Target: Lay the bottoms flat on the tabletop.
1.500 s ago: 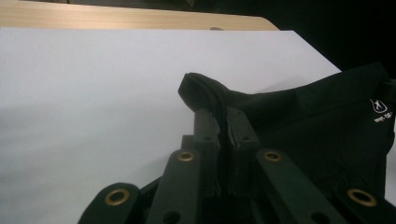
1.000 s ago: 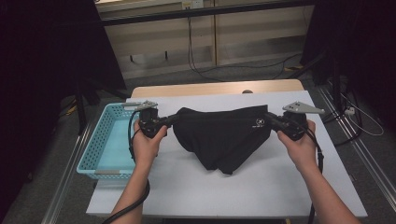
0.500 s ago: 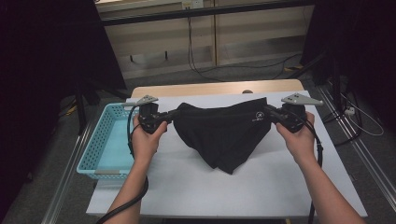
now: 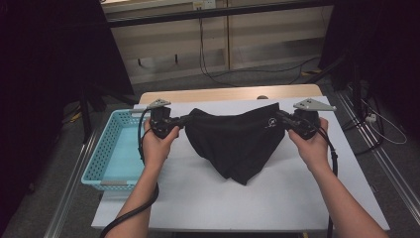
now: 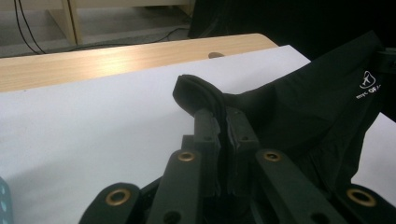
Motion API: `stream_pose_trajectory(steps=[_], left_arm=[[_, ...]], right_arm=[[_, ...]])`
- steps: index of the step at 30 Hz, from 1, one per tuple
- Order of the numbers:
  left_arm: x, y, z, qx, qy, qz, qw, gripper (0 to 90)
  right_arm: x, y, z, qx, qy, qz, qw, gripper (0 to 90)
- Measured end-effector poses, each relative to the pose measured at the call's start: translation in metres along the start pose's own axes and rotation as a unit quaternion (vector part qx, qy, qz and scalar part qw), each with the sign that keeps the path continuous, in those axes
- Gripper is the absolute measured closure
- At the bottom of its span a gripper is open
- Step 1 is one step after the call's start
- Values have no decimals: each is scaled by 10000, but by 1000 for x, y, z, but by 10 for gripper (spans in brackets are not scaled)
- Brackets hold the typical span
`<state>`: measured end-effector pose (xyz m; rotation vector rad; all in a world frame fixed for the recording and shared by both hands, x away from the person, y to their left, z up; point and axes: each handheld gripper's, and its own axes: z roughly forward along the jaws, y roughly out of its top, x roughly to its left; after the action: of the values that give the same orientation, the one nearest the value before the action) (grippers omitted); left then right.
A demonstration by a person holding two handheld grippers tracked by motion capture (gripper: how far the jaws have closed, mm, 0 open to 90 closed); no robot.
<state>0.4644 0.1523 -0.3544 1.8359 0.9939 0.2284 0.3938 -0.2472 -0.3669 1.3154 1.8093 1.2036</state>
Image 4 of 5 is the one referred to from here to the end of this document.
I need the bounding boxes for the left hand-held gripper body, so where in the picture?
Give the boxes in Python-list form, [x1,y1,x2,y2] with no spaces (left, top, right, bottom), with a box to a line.
[147,98,181,139]

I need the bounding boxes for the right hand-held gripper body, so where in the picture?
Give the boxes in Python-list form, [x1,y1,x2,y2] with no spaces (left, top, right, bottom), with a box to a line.
[290,98,337,140]

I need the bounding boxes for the light blue perforated plastic basket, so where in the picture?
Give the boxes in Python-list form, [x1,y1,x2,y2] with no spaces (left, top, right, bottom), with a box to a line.
[80,108,159,192]

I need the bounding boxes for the black pants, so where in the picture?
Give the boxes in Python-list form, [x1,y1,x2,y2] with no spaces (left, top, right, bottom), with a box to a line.
[183,102,286,186]

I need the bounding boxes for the person's right hand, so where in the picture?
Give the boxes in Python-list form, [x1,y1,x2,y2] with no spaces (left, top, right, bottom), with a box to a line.
[287,118,331,173]

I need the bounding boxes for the person's left hand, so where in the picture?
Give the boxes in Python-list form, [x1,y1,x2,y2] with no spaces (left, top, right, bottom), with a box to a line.
[142,127,181,170]

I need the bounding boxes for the light wooden table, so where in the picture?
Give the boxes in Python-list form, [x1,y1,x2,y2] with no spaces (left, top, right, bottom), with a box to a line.
[138,83,324,105]

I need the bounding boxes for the black metal stand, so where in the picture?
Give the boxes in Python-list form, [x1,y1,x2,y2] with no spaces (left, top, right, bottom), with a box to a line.
[78,82,140,145]
[305,54,363,110]

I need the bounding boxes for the long beige cabinet desk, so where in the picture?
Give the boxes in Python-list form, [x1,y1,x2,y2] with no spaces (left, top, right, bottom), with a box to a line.
[100,0,335,85]

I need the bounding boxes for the black curtain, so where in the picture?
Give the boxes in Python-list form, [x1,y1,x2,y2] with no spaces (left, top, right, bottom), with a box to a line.
[318,0,420,140]
[0,0,137,232]

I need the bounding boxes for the right hand-held gripper black cable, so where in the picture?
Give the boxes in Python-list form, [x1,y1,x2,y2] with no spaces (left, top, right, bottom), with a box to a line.
[316,127,340,238]

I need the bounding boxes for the hand-held gripper black cable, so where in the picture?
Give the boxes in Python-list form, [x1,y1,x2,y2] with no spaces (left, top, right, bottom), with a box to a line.
[316,127,340,238]
[98,108,160,238]

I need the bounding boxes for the black floor cable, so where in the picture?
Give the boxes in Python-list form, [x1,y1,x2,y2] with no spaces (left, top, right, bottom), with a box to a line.
[211,56,321,80]

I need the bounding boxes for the black cable bundle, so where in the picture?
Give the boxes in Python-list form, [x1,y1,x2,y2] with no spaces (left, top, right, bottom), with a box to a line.
[341,83,385,157]

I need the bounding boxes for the black hanging power cable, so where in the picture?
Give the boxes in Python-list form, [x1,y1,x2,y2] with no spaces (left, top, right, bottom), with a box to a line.
[197,8,241,88]

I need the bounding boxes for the white cable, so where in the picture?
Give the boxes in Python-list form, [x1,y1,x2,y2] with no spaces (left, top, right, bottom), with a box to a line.
[361,98,409,146]

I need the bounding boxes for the left hand-held gripper black cable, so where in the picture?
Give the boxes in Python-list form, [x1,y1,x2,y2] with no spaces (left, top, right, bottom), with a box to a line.
[98,108,160,238]

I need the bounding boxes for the metal floor rail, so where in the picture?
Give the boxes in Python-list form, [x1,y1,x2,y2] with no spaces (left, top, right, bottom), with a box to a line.
[335,90,420,216]
[44,130,100,238]

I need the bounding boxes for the white wall socket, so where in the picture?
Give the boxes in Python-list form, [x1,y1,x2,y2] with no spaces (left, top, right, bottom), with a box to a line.
[192,0,217,10]

